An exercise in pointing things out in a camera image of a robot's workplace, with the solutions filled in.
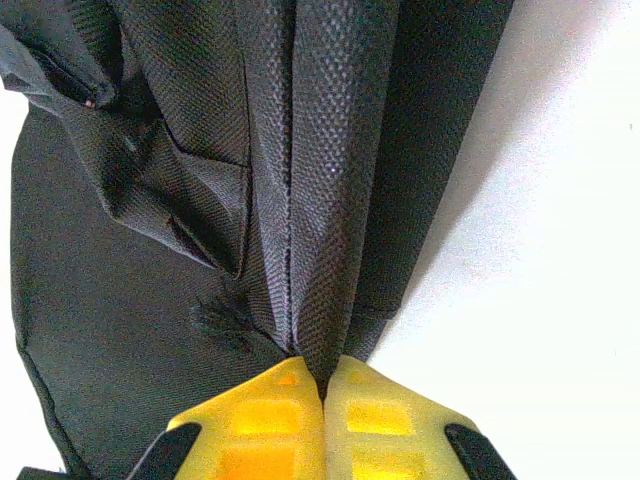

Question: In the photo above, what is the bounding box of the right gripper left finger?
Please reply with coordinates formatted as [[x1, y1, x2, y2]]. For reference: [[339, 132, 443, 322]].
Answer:
[[130, 355, 327, 480]]

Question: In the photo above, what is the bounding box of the black fabric backpack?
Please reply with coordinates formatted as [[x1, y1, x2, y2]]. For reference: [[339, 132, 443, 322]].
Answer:
[[0, 0, 516, 480]]

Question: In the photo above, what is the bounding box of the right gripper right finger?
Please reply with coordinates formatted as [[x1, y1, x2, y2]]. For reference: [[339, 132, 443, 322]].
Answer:
[[323, 355, 519, 480]]

